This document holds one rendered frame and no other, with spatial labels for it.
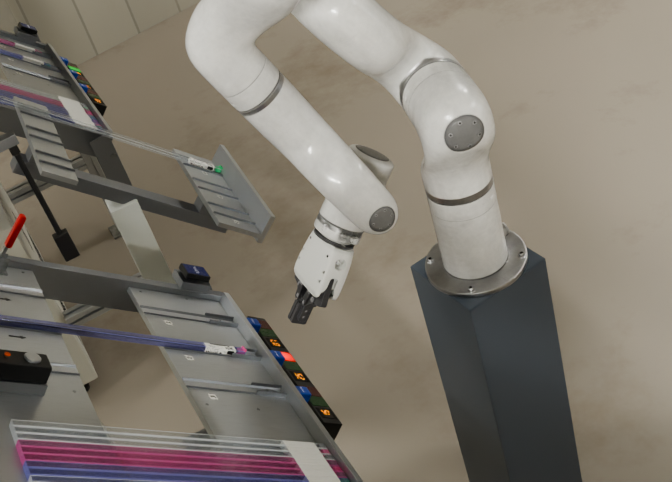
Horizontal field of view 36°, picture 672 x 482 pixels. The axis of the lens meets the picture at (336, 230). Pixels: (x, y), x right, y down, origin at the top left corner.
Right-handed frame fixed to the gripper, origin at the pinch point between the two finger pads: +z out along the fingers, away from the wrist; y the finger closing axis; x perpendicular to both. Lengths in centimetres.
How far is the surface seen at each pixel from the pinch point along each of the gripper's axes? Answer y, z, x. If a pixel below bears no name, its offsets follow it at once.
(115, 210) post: 48, 8, 18
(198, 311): 13.8, 10.1, 11.1
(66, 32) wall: 305, 37, -48
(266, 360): -2.7, 9.0, 4.4
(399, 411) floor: 35, 42, -68
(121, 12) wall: 308, 22, -70
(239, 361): -2.2, 10.2, 9.2
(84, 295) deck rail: 19.1, 12.9, 30.9
